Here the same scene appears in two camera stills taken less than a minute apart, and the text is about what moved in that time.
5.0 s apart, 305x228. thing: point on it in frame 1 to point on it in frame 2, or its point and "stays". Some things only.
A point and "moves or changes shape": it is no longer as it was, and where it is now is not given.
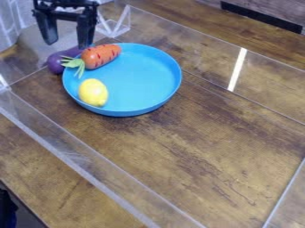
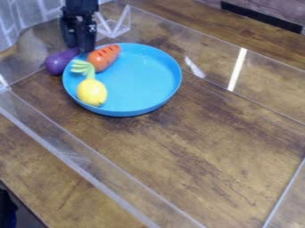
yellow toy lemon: [93, 92] stays
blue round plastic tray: [144, 79] stays
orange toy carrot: [94, 57] moves or changes shape
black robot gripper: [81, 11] to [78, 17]
